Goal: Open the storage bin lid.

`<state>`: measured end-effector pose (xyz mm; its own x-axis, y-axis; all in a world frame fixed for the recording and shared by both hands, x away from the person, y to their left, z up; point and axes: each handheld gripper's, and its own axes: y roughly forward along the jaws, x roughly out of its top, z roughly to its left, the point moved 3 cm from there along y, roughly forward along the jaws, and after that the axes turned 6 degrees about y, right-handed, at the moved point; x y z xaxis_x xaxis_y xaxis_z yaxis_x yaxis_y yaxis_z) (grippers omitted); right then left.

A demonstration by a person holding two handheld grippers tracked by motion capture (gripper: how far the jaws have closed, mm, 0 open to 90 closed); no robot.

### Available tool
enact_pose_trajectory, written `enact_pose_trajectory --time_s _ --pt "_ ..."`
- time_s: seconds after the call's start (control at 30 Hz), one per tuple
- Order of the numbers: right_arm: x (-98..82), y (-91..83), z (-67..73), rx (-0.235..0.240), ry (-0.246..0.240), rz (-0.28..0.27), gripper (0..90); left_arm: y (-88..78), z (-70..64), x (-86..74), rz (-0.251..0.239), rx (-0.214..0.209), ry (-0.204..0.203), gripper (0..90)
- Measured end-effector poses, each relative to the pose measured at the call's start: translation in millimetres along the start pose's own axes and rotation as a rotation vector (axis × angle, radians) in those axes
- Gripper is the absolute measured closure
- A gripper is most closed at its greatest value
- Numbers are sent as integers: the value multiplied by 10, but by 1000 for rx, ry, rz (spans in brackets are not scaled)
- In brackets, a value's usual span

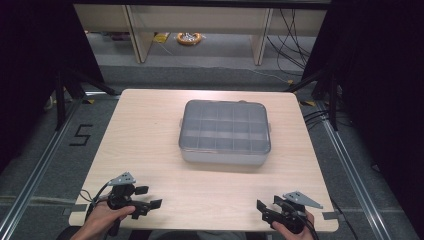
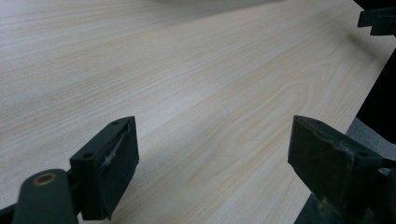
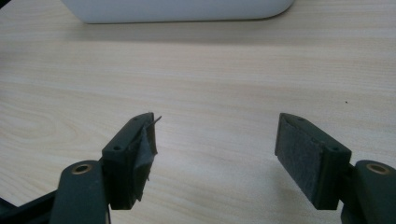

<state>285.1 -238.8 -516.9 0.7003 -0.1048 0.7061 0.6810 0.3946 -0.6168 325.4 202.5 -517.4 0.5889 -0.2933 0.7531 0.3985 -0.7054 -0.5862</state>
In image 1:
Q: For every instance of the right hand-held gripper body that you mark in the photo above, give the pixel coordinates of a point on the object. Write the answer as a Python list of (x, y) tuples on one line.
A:
[(293, 213)]

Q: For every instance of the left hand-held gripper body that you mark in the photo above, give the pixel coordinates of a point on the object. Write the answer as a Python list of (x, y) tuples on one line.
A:
[(121, 196)]

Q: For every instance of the person's right hand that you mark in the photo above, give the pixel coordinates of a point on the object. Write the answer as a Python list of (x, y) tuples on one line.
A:
[(293, 233)]

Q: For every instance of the person's left hand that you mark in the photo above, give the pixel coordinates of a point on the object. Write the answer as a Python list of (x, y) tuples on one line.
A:
[(103, 218)]

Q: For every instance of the grey tape strip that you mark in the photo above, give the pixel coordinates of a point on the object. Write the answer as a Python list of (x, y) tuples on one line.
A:
[(330, 215), (76, 209)]

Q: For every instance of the black tape floor mark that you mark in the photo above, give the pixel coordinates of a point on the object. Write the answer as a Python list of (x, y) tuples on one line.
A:
[(81, 135)]

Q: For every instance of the clear plastic compartment box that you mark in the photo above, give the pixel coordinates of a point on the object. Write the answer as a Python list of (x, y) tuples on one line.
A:
[(225, 131)]

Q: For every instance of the black metal stand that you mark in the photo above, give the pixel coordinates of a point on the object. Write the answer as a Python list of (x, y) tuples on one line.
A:
[(328, 93), (66, 90)]

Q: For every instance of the yellow packet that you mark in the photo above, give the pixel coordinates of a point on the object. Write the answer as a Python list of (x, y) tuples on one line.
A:
[(161, 37)]

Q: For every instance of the black curtain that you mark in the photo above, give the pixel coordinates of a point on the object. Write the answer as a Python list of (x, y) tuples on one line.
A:
[(33, 66), (383, 83)]

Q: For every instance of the orange tape roll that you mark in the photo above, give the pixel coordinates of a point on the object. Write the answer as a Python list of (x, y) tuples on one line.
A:
[(189, 38)]

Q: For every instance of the aluminium floor rail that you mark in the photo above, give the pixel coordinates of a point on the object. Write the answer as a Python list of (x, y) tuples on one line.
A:
[(40, 166), (353, 173)]

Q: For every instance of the white shelf frame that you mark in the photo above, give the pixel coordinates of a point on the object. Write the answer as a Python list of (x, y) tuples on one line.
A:
[(200, 20)]

